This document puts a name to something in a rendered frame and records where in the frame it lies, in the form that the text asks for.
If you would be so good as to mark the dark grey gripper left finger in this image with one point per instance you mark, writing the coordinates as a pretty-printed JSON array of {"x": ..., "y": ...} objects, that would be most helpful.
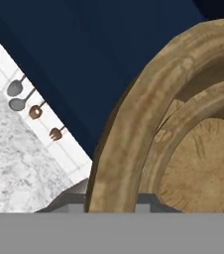
[{"x": 71, "y": 200}]

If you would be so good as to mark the small wooden bowl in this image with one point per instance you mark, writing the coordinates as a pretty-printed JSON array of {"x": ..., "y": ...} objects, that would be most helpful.
[{"x": 200, "y": 165}]

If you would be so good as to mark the brown wooden hanging spoon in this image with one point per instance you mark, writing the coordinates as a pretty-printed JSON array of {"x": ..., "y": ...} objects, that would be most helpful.
[{"x": 35, "y": 112}]

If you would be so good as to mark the dark blue cabinet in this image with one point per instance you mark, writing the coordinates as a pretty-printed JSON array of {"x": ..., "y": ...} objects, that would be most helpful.
[{"x": 84, "y": 49}]

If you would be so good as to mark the large wooden bowl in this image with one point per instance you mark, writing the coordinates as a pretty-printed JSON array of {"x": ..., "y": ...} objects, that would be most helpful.
[{"x": 124, "y": 149}]

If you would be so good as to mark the grey hanging spoon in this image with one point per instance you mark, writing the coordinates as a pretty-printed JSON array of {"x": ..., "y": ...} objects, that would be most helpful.
[
  {"x": 17, "y": 104},
  {"x": 14, "y": 87}
]

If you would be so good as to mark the brown wooden hanging fork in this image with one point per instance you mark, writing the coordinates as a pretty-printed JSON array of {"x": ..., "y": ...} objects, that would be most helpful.
[{"x": 55, "y": 134}]

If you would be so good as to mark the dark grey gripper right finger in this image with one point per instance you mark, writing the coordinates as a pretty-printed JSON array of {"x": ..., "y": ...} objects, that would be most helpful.
[{"x": 150, "y": 203}]

